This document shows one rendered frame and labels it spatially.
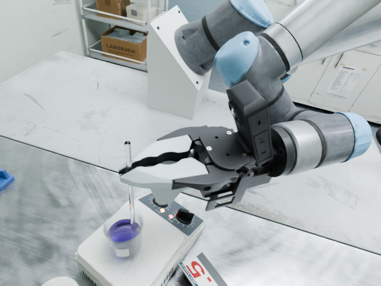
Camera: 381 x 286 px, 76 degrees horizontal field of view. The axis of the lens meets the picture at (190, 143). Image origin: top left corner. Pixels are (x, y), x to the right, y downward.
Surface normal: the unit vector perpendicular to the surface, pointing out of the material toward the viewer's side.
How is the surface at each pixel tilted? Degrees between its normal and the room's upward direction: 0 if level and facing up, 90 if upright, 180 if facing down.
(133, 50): 91
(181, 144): 0
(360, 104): 90
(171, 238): 0
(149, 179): 43
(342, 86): 89
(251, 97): 29
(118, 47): 91
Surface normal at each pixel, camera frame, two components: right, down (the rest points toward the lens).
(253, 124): 0.34, 0.70
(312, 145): 0.34, -0.04
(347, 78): -0.26, 0.63
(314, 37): 0.18, 0.54
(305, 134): 0.22, -0.47
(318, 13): -0.22, 0.06
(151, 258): 0.14, -0.72
